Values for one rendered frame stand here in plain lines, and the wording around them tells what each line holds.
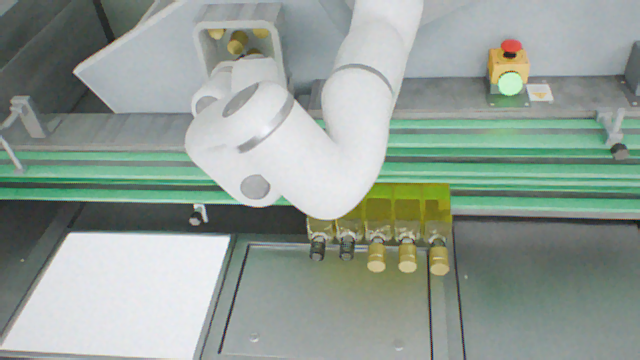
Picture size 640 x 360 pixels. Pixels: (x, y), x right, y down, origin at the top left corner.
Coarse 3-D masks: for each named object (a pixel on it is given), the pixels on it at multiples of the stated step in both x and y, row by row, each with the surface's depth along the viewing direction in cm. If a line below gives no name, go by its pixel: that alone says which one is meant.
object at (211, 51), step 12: (204, 24) 107; (216, 24) 107; (228, 24) 107; (240, 24) 106; (252, 24) 106; (264, 24) 106; (204, 36) 112; (228, 36) 116; (252, 36) 116; (276, 36) 107; (204, 48) 113; (216, 48) 118; (264, 48) 117; (276, 48) 109; (204, 60) 113; (216, 60) 119; (228, 60) 121; (276, 60) 111; (204, 72) 115
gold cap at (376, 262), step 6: (372, 246) 104; (378, 246) 103; (384, 246) 104; (372, 252) 102; (378, 252) 102; (384, 252) 103; (372, 258) 101; (378, 258) 101; (384, 258) 102; (372, 264) 102; (378, 264) 101; (384, 264) 101; (372, 270) 103; (378, 270) 103
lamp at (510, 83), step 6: (504, 72) 109; (510, 72) 108; (516, 72) 108; (504, 78) 108; (510, 78) 107; (516, 78) 107; (504, 84) 108; (510, 84) 107; (516, 84) 107; (504, 90) 109; (510, 90) 108; (516, 90) 108
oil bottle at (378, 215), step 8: (376, 184) 114; (384, 184) 114; (392, 184) 114; (368, 192) 113; (376, 192) 113; (384, 192) 112; (392, 192) 113; (368, 200) 111; (376, 200) 111; (384, 200) 111; (392, 200) 111; (368, 208) 109; (376, 208) 109; (384, 208) 109; (392, 208) 109; (368, 216) 108; (376, 216) 107; (384, 216) 107; (392, 216) 108; (368, 224) 106; (376, 224) 106; (384, 224) 106; (392, 224) 107; (368, 232) 106; (376, 232) 106; (384, 232) 106; (392, 232) 108; (368, 240) 108
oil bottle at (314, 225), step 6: (312, 216) 109; (306, 222) 109; (312, 222) 108; (318, 222) 108; (324, 222) 108; (330, 222) 108; (312, 228) 108; (318, 228) 107; (324, 228) 107; (330, 228) 108; (312, 234) 108; (324, 234) 108; (330, 234) 108; (330, 240) 110
